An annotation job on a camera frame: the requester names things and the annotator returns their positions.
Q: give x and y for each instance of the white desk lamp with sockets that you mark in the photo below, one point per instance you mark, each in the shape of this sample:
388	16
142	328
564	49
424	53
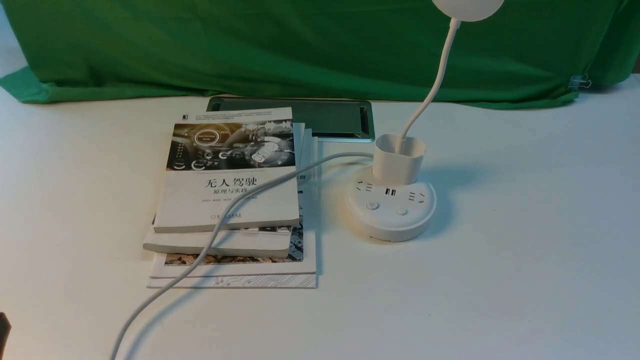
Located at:
387	200

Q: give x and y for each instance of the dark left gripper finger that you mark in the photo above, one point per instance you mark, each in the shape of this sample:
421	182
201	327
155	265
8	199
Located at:
5	328

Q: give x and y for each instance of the metal binder clip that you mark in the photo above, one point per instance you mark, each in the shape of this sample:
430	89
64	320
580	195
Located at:
578	82

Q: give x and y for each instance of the bottom book with circuit pattern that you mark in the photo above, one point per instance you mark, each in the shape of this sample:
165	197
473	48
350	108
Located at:
240	281

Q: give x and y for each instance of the metal desk cable hatch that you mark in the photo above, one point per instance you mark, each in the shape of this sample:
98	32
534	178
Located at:
331	120

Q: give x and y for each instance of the top book with car cover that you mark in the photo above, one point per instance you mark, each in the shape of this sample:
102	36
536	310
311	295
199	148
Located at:
217	158

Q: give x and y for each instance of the green backdrop cloth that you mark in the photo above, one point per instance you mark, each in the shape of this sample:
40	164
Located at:
527	55

